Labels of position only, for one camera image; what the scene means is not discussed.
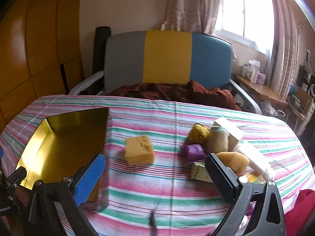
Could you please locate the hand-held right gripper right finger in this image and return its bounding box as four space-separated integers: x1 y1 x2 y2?
204 152 287 236

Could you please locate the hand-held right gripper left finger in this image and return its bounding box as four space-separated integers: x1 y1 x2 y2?
25 152 106 236

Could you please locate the yellow bread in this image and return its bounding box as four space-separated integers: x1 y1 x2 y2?
215 151 250 174

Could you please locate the small green box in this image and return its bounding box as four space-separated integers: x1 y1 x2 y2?
191 162 213 183

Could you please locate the purple ribbon roll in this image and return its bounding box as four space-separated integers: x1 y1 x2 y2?
180 144 206 165

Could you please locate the beige sock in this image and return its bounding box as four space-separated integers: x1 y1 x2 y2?
209 126 230 154

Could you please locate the white plastic packet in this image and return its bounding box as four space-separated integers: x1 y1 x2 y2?
237 141 275 180

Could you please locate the beige cardboard box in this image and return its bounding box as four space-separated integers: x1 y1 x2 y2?
214 117 245 150

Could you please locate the yellow knitted sock ball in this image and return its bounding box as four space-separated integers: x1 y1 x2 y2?
188 123 211 144

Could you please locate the gold metal tin box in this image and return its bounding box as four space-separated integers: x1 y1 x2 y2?
15 107 110 210

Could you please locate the yellow sponge cake block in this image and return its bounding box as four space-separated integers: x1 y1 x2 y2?
124 135 155 166

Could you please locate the striped tablecloth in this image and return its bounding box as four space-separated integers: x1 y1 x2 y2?
0 95 315 236

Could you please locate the dark red blanket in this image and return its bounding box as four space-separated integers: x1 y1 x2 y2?
106 81 242 111

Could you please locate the red cloth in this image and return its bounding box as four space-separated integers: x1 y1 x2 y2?
284 189 315 236

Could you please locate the wooden side desk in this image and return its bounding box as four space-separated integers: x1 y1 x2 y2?
233 73 288 107

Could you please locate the tall white box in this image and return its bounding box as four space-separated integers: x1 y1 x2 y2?
247 60 261 83

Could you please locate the cluttered shelf unit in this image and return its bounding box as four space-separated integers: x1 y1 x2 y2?
287 52 315 133

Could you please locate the wooden wardrobe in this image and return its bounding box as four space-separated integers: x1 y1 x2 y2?
0 0 84 128

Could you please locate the grey yellow blue chair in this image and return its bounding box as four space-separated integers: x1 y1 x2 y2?
68 30 262 115

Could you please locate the black rolled mat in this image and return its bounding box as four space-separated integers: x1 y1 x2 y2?
92 26 112 89

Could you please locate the pink striped curtain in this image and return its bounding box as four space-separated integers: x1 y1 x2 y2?
267 0 299 96

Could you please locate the window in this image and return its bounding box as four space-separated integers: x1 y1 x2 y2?
214 0 275 54

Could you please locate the floral curtain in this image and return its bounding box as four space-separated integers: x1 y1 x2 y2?
164 0 223 33

